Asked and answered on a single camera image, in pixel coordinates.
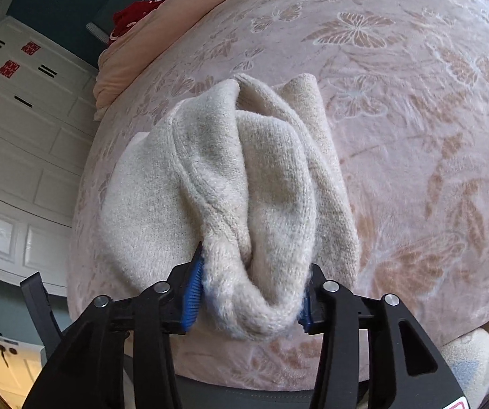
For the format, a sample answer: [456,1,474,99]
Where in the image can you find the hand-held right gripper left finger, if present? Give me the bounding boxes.
[22,243,207,409]

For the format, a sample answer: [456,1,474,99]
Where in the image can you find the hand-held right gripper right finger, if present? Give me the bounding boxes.
[297,263,467,409]

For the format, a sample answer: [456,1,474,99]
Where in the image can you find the cream sweater with black hearts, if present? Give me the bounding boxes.
[97,73,361,342]

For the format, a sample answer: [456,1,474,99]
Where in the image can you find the dark angled bar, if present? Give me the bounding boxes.
[19,271,64,351]

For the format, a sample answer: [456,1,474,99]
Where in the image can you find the person's fuzzy pajama leg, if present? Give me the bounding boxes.
[439,328,489,409]

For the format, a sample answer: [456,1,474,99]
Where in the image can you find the yellow door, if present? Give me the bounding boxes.
[0,323,48,409]

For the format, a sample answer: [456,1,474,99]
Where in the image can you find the pink butterfly blanket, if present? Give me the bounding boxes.
[67,0,489,393]

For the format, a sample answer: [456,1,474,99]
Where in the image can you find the white wardrobe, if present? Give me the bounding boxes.
[0,15,100,298]

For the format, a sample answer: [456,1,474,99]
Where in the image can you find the peach duvet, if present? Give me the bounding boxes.
[93,0,249,122]

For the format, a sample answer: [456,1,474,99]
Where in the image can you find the red cloth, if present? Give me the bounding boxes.
[112,0,169,40]

